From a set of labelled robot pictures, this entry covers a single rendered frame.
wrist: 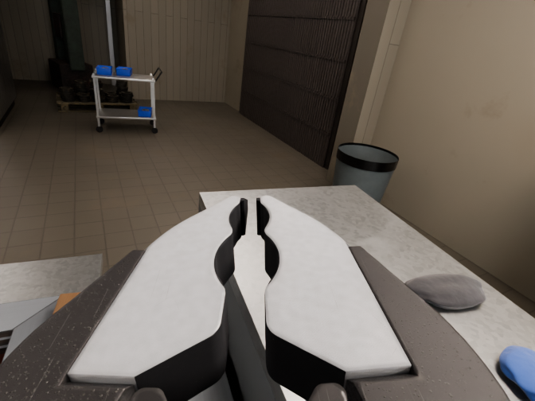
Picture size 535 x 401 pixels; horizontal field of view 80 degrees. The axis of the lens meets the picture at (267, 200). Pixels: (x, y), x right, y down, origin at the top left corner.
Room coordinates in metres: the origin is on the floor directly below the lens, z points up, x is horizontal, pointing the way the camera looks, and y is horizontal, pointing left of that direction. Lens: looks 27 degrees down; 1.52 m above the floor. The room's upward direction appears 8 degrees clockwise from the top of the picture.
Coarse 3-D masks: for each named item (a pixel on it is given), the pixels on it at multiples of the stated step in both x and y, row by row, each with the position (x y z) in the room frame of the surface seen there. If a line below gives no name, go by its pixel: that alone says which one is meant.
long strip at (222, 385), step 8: (224, 376) 0.43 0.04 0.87; (216, 384) 0.41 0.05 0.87; (224, 384) 0.42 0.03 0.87; (208, 392) 0.40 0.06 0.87; (216, 392) 0.40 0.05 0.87; (224, 392) 0.40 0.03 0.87; (192, 400) 0.38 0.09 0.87; (200, 400) 0.38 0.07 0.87; (208, 400) 0.38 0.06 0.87; (216, 400) 0.38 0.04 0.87; (224, 400) 0.38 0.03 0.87; (232, 400) 0.39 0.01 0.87
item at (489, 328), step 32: (224, 192) 0.93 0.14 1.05; (256, 192) 0.97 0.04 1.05; (288, 192) 1.01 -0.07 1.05; (320, 192) 1.05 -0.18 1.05; (352, 192) 1.09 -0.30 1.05; (256, 224) 0.76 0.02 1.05; (352, 224) 0.84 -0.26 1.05; (384, 224) 0.87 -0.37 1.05; (256, 256) 0.62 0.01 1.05; (384, 256) 0.70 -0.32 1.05; (416, 256) 0.72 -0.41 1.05; (448, 256) 0.75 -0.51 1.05; (256, 288) 0.51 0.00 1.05; (256, 320) 0.43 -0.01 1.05; (448, 320) 0.50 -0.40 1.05; (480, 320) 0.52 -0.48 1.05; (512, 320) 0.53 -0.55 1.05; (480, 352) 0.43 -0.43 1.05; (512, 384) 0.37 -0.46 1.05
